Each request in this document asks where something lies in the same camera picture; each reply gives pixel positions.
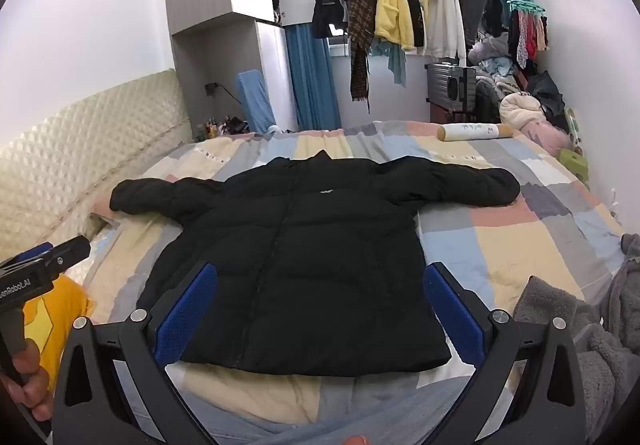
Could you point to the cream plush cushion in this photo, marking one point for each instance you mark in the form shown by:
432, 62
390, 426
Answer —
522, 110

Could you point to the wall socket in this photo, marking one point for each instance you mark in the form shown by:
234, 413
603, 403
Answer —
212, 87

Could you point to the pink cloth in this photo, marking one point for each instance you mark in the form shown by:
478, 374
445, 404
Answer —
550, 135

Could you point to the blue padded board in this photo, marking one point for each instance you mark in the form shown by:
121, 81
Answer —
255, 100

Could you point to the brown houndstooth coat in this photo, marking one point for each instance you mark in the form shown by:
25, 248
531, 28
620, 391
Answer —
360, 25

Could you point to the green stool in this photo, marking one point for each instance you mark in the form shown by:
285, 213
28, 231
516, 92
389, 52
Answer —
574, 165

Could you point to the blue curtain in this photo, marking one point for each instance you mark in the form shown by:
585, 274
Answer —
312, 80

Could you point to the teal hanging cloth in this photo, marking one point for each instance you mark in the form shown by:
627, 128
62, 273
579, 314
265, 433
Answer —
395, 65

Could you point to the grey suitcase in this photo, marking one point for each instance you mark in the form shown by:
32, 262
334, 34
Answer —
445, 90

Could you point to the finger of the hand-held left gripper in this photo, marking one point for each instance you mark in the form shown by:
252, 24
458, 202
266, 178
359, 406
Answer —
70, 251

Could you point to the nightstand clutter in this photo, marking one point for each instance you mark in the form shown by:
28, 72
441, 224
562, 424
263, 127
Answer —
225, 126

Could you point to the white hoodie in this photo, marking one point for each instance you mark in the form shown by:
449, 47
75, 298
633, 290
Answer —
445, 20

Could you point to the cream quilted headboard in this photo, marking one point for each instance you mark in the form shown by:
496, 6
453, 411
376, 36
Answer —
75, 150

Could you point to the patchwork bedsheet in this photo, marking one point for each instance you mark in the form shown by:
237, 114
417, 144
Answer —
525, 235

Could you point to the grey fleece blanket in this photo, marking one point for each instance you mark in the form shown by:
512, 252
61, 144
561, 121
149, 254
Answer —
605, 355

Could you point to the black puffer jacket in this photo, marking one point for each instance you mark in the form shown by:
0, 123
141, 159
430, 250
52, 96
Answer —
300, 250

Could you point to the pile of clothes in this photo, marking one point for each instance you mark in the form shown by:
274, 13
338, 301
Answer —
500, 65

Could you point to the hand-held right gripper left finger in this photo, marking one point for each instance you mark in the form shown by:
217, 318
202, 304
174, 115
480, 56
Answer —
187, 307

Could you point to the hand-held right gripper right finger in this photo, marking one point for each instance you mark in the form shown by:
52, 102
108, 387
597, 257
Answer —
452, 310

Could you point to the person's left hand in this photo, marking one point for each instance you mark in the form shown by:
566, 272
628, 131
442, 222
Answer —
35, 385

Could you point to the yellow hoodie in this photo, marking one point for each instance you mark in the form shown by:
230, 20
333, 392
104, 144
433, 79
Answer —
392, 5

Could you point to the rolled white floral mat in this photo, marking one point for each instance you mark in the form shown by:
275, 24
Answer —
472, 132

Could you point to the hanging black garment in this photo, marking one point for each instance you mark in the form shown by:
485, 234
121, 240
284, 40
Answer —
412, 0

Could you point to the green clip hanger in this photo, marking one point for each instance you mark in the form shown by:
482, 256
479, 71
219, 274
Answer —
527, 25

